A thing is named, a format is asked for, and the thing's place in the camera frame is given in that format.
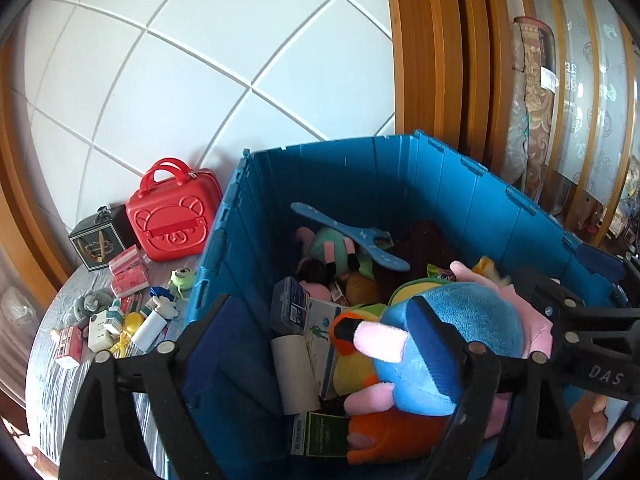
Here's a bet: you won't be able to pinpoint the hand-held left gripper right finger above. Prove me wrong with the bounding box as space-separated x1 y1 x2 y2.
406 297 586 480

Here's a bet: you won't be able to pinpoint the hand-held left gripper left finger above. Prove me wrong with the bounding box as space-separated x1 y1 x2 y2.
59 294 274 480

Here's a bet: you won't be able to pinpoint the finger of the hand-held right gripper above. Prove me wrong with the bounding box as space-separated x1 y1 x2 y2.
515 266 588 332
577 245 640 307

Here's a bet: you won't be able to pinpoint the blue plush toy pink ears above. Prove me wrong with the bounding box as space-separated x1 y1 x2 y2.
344 281 527 417

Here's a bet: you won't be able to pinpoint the pink tissue pack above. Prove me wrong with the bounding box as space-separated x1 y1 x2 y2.
108 245 148 276
111 266 151 297

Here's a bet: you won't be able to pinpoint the blue plastic crate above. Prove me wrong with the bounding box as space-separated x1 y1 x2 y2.
169 130 640 480

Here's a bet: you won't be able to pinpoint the cloth-covered round desktop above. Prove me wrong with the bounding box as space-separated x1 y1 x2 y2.
24 254 223 480

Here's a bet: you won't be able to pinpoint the person's right hand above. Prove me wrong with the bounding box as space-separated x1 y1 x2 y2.
570 391 640 462

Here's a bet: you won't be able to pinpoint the green plush toy with eyes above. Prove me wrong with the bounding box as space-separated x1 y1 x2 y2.
390 264 459 307

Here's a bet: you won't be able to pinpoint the white paper roll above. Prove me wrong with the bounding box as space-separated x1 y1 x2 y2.
271 333 322 416

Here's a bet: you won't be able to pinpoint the grey blue box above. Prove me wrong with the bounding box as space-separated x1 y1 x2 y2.
269 277 311 336

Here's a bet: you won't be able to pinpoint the white glove plush blue cuff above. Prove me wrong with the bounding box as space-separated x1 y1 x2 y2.
148 286 180 319

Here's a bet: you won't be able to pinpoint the white plastic bottle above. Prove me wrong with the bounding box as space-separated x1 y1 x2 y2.
131 310 169 354

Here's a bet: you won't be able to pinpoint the green one-eyed monster toy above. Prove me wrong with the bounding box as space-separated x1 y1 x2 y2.
169 267 197 301

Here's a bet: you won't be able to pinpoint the orange yellow plush toy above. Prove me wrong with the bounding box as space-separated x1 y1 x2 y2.
327 308 453 467

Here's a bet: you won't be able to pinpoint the tan plush toy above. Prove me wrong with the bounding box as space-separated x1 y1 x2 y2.
345 272 382 307

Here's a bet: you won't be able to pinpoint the white blue box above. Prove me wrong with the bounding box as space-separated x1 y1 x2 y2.
304 297 352 402

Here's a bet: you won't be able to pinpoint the dark brown plush toy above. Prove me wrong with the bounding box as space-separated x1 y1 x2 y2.
389 219 454 282

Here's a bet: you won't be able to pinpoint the yellow plastic toy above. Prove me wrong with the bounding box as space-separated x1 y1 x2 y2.
110 312 146 359

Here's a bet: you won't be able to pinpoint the green white medicine box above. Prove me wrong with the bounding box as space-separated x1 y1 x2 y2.
102 298 126 334

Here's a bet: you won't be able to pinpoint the dark green box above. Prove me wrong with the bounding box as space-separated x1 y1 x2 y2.
287 411 351 461

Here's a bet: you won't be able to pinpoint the small white box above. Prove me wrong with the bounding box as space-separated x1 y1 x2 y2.
88 310 114 352

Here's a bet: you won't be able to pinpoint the red bear suitcase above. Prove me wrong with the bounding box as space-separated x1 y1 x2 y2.
125 157 224 264

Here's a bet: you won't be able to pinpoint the green pink plush toy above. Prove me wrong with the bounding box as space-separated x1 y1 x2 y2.
295 226 377 282

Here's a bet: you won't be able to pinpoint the grey plush toy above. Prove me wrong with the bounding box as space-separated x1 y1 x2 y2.
70 290 114 322

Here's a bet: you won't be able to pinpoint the blue plastic hanger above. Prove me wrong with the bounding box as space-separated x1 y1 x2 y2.
290 201 411 274

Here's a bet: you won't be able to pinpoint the red white medicine box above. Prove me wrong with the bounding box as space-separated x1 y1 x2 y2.
53 326 84 369

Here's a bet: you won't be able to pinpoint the rolled patterned carpet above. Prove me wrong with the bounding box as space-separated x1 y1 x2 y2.
502 16 559 202

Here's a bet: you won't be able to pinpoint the black gift box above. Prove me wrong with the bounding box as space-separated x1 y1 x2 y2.
68 204 138 274

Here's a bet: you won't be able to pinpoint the patterned glass door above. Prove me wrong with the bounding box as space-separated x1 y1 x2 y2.
525 0 640 248

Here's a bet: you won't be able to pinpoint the white plastic bag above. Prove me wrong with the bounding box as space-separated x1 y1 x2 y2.
0 285 37 327

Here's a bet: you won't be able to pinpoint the wooden wall frame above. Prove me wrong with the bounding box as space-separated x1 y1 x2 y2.
0 35 77 307
384 0 532 177

